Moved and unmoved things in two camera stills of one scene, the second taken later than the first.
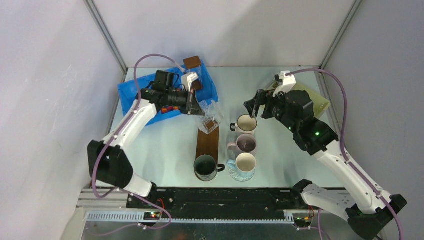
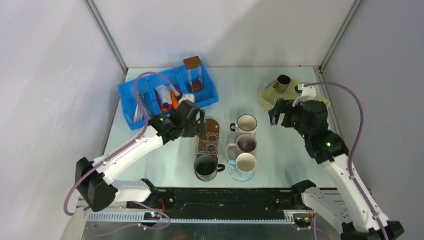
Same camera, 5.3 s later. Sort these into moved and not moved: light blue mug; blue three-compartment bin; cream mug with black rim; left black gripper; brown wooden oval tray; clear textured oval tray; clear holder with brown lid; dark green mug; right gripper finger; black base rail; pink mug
Moved: left black gripper; brown wooden oval tray; right gripper finger
Not moved: black base rail; clear textured oval tray; clear holder with brown lid; cream mug with black rim; pink mug; dark green mug; light blue mug; blue three-compartment bin
